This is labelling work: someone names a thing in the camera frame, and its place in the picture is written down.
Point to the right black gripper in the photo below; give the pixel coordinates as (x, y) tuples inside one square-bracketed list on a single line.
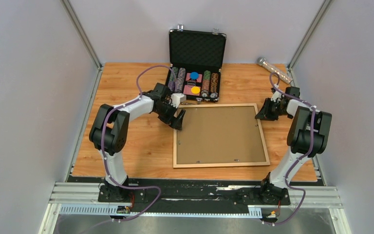
[(265, 113)]

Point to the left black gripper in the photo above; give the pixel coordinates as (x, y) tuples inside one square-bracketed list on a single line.
[(174, 122)]

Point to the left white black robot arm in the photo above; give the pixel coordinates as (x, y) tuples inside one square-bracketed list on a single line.
[(110, 130)]

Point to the yellow round chip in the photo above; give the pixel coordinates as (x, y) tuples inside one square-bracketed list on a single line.
[(195, 90)]

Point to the blue round chip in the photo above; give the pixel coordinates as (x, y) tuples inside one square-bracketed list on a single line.
[(194, 76)]

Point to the silver glitter tube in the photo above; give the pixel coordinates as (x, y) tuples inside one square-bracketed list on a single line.
[(261, 61)]

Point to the black poker chip case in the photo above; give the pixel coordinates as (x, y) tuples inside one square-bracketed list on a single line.
[(196, 51)]

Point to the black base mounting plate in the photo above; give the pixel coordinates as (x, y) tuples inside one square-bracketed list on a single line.
[(183, 196)]

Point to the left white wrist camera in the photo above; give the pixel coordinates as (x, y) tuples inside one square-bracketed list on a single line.
[(176, 99)]

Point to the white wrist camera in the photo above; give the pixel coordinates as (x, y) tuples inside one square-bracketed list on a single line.
[(276, 95), (176, 99)]

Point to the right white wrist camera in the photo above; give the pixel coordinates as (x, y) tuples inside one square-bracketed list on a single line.
[(276, 95)]

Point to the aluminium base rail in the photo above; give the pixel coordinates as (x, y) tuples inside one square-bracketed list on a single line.
[(79, 198)]

